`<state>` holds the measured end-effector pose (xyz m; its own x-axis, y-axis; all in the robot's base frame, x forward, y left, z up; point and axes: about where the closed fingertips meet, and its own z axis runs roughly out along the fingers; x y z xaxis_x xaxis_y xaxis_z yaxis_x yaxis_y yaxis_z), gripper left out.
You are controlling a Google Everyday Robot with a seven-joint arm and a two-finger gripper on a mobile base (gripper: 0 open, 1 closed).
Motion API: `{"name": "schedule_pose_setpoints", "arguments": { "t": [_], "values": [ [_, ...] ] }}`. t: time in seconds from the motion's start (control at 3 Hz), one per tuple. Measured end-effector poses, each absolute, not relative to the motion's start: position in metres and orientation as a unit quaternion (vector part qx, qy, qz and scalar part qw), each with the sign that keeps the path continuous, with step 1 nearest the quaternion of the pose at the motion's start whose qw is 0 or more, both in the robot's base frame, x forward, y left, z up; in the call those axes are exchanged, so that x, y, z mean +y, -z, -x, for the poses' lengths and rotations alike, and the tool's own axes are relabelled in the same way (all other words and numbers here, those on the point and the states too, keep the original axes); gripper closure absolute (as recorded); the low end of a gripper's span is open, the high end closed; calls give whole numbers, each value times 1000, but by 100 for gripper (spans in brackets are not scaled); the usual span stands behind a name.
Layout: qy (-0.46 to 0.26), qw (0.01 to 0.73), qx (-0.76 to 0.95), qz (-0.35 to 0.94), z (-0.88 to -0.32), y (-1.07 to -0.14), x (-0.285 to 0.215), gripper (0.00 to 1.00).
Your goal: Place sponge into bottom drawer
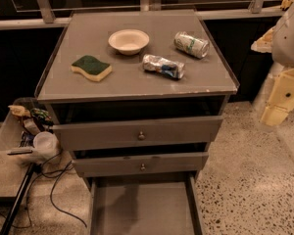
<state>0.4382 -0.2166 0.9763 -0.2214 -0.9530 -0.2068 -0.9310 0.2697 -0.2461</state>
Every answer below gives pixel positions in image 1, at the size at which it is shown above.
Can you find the green and yellow sponge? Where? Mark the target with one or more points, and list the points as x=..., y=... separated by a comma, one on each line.
x=91, y=68

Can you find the grey middle drawer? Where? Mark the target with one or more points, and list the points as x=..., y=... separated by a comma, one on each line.
x=101, y=167

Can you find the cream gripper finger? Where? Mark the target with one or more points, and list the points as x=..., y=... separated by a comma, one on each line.
x=281, y=99
x=263, y=44

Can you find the yellow object on ledge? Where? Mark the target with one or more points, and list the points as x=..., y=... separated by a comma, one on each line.
x=285, y=4

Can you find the brass drawer knob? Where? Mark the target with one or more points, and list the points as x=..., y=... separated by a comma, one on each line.
x=141, y=136
x=142, y=167

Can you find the crushed silver blue can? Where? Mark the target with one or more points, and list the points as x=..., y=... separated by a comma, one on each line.
x=163, y=66

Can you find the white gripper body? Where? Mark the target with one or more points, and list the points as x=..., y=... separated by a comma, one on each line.
x=289, y=38

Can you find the colourful snack bag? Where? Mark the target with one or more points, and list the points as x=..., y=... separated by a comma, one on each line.
x=42, y=116

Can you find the brass middle drawer knob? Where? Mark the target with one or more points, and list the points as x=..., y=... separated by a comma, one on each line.
x=142, y=167

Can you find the grey top drawer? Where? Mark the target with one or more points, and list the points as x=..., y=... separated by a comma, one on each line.
x=122, y=134

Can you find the black stand leg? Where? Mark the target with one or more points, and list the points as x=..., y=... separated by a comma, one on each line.
x=17, y=201

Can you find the clear plastic cup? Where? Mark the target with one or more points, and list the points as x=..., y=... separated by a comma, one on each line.
x=46, y=144

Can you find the brass top drawer knob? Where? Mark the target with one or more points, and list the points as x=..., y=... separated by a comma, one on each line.
x=141, y=136

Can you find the white paper bowl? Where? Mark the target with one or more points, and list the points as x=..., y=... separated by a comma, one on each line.
x=129, y=41

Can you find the metal railing frame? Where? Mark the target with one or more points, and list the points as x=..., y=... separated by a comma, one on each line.
x=147, y=4

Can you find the grey drawer cabinet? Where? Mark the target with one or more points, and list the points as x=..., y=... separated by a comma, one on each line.
x=130, y=92

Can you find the clear plastic storage bin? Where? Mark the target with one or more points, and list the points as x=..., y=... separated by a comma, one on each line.
x=18, y=131

